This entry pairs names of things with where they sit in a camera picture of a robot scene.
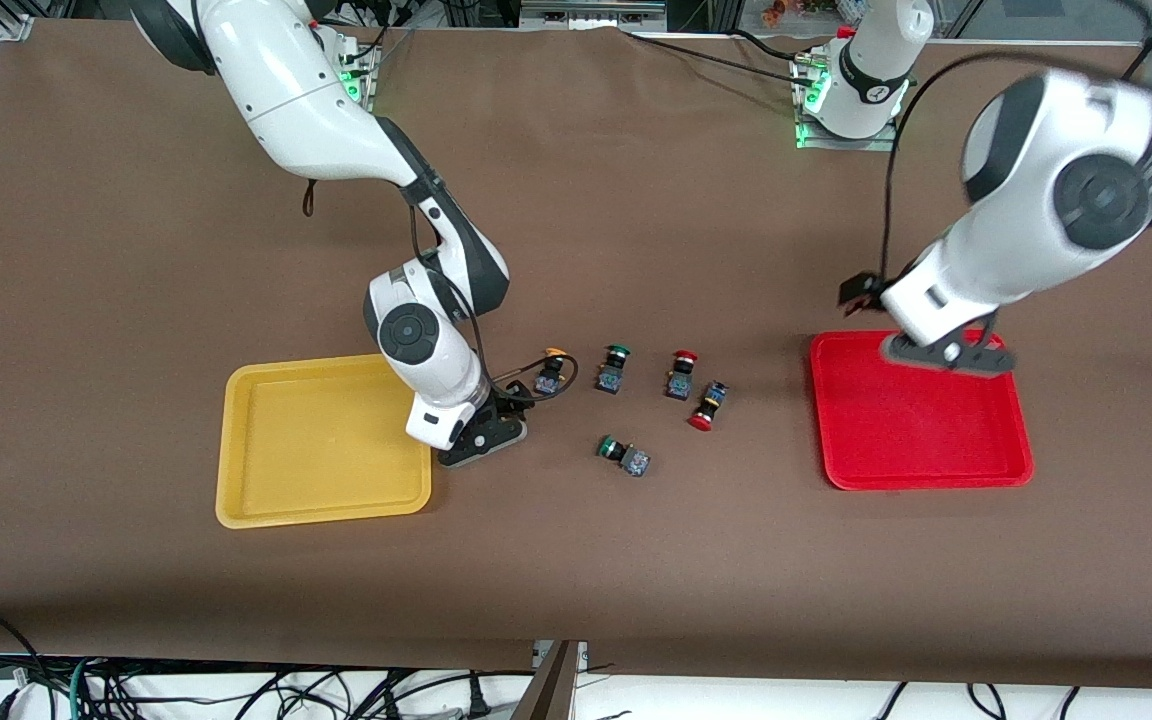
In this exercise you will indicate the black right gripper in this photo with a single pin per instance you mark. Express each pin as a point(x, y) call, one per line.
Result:
point(509, 404)

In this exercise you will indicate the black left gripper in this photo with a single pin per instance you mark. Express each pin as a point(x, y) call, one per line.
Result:
point(857, 291)

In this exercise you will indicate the yellow mushroom push button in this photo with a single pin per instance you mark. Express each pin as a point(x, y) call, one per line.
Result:
point(547, 383)

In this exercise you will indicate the red mushroom push button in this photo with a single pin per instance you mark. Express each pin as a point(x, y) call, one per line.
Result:
point(678, 386)
point(701, 420)

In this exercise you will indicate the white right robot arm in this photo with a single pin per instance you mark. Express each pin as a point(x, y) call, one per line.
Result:
point(286, 100)

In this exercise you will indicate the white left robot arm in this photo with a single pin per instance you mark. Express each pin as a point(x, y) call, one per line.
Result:
point(1036, 200)

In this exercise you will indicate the green push button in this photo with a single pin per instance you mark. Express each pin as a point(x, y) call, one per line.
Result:
point(609, 380)
point(636, 462)

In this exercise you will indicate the red plastic tray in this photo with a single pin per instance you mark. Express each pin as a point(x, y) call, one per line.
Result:
point(921, 430)

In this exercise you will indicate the yellow plastic tray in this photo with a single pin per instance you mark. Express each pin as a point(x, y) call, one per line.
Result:
point(326, 450)

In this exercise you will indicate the brown table cover sheet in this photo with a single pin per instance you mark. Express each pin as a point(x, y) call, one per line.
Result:
point(636, 560)

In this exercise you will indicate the black power plug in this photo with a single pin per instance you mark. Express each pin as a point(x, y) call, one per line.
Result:
point(479, 700)

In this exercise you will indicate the orange colourful background object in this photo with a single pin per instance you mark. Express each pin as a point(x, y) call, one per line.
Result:
point(776, 10)

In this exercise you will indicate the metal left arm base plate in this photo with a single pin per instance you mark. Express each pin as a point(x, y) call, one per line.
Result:
point(856, 145)

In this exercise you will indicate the grey metal bracket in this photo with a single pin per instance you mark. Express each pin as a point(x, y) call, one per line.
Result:
point(539, 652)

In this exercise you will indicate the dark table leg post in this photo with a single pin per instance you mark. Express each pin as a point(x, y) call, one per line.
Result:
point(546, 695)

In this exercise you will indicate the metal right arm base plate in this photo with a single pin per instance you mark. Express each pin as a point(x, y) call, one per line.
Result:
point(368, 85)

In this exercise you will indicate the silver aluminium rail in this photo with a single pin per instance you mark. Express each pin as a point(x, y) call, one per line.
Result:
point(586, 12)

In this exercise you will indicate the aluminium frame profile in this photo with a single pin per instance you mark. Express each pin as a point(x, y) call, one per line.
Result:
point(14, 20)

